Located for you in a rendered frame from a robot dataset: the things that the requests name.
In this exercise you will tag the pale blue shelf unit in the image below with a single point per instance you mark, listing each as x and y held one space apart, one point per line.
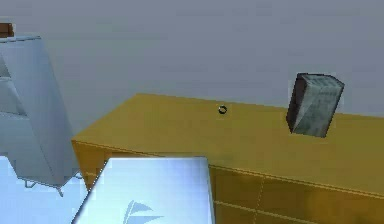
33 110

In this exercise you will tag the grey box with dark side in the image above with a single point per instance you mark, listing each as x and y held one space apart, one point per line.
318 106

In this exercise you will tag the yellow chest of drawers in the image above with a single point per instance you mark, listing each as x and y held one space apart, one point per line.
260 150

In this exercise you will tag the brown block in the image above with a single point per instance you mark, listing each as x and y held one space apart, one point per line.
6 30

